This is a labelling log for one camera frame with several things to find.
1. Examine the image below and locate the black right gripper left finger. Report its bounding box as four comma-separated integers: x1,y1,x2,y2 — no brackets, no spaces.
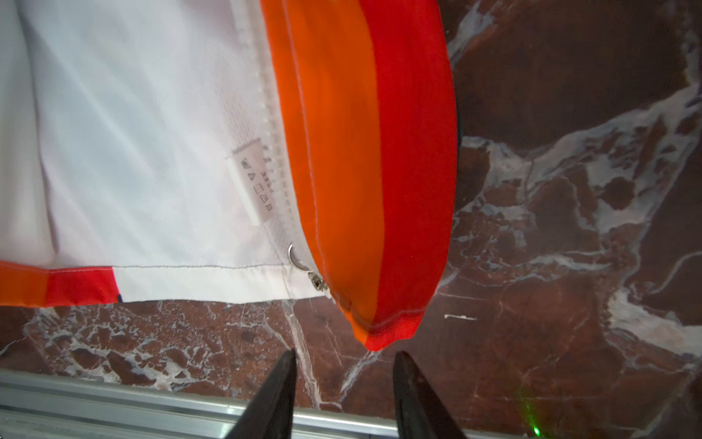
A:
225,349,297,439

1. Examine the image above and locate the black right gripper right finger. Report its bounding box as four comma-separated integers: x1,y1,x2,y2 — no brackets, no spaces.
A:
393,351,466,439

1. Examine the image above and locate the silver zipper pull ring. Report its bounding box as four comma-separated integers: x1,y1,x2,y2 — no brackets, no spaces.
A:
287,242,329,293

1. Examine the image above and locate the rainbow striped kids jacket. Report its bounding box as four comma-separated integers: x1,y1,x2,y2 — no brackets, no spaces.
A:
1,1,458,351

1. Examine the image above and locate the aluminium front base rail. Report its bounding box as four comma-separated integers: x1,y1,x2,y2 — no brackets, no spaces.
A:
1,369,487,438

